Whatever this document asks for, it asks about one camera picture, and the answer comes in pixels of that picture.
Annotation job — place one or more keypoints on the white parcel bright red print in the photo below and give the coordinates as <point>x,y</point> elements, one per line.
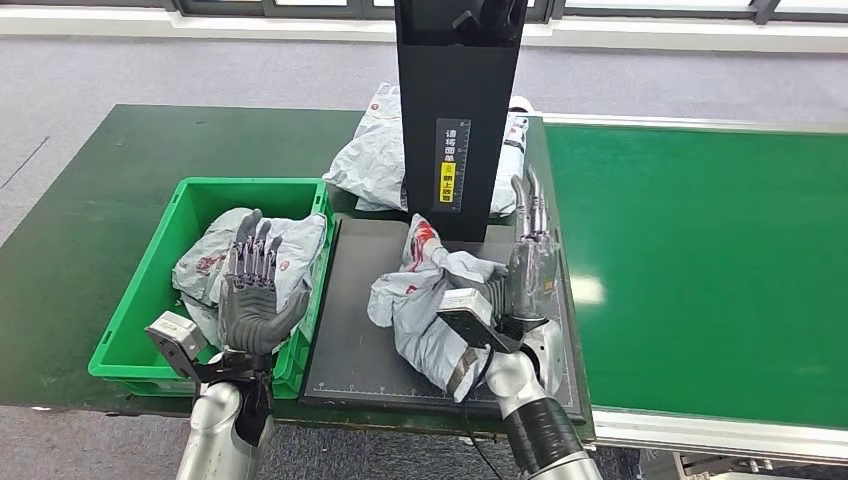
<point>411,311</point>

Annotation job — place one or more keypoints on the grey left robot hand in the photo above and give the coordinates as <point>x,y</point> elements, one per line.
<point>252,318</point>

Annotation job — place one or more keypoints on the green conveyor belt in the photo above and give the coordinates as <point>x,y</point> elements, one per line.
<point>696,265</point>

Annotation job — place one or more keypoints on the grey parcel dark red print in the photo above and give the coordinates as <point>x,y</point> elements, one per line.
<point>298,245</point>

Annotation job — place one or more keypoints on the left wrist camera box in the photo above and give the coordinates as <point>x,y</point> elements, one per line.
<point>175,331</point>

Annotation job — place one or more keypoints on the green plastic crate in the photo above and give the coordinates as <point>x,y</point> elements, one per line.
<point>146,291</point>

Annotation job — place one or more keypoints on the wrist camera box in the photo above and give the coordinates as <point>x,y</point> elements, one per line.
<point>175,331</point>
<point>464,305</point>

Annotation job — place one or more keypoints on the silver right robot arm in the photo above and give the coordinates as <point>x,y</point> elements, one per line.
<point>550,430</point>

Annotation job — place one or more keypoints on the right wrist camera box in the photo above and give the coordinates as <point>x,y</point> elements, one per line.
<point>464,305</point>

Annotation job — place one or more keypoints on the black inbound scanner machine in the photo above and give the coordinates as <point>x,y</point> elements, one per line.
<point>358,371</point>

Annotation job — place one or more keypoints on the white window sill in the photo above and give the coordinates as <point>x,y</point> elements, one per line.
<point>132,23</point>

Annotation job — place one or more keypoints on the white parcel black label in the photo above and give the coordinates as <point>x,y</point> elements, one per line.
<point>507,166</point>

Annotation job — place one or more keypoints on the grey parcel red dot logo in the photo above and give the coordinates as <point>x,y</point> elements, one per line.
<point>371,166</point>

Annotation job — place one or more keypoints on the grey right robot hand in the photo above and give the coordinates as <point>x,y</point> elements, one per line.
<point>533,285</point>

